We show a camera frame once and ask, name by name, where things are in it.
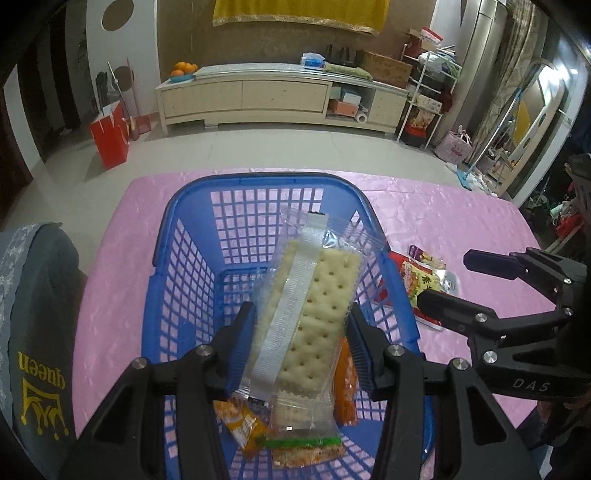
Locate green cushion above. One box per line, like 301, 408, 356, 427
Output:
323, 64, 372, 80

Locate cream TV cabinet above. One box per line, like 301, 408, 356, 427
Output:
154, 65, 411, 139

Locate red yellow snack bag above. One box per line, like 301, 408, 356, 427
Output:
376, 244, 462, 332

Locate arched standing mirror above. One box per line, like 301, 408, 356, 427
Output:
503, 60, 568, 195

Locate orange printed snack packet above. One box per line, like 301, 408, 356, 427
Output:
212, 397, 274, 461

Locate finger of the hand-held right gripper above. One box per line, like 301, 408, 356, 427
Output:
416, 290, 573, 370
463, 248, 583, 301

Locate standing air conditioner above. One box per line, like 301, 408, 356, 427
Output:
462, 0, 509, 121

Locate brown cracker packet green ends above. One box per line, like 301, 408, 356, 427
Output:
263, 434, 345, 469

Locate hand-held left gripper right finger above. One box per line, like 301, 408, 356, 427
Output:
345, 304, 533, 480

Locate yellow wall cloth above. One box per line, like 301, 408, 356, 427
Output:
212, 0, 391, 37

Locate red paper bag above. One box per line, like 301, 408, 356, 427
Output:
89, 102, 131, 171

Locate blue plastic basket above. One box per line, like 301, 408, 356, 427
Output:
141, 172, 437, 480

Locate white metal rack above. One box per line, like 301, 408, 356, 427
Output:
396, 44, 462, 148

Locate large round brown wall disc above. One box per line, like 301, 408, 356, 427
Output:
102, 0, 134, 26

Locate pink tablecloth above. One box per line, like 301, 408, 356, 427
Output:
71, 172, 561, 480

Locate red printed box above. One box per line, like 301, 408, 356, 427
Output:
409, 108, 439, 146

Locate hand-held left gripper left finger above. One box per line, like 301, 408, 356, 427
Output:
60, 301, 258, 480

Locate blue handled mop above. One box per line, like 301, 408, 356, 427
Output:
455, 85, 525, 190

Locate red white box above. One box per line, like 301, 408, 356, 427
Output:
409, 28, 441, 51

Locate brown cardboard box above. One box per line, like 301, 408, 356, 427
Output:
360, 50, 413, 89

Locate pink bag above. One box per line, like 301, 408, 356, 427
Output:
435, 130, 476, 164

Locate clear white cracker packet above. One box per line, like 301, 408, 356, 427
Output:
249, 207, 389, 446

